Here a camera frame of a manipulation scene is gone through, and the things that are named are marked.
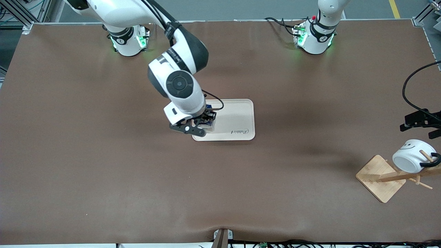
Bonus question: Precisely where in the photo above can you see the white smiley mug black handle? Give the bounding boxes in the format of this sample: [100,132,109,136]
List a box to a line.
[392,139,441,174]

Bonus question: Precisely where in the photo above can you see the wooden cup rack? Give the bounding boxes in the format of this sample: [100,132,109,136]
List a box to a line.
[356,151,441,204]

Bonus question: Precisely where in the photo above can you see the cream plastic tray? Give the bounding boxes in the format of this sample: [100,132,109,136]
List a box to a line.
[192,99,256,142]

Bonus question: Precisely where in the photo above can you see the brown table mat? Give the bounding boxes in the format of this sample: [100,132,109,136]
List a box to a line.
[0,20,441,246]

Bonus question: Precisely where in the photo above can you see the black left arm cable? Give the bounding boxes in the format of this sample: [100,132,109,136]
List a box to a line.
[402,61,441,121]

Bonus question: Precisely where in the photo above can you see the aluminium frame post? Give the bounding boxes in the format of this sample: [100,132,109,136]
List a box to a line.
[0,0,52,35]
[412,0,441,27]

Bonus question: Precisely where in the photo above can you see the metal table edge bracket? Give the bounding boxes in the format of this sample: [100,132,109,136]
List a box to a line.
[213,228,234,248]

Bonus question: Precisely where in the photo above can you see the black arm base cable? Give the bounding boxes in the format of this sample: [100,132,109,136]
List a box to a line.
[265,17,312,37]

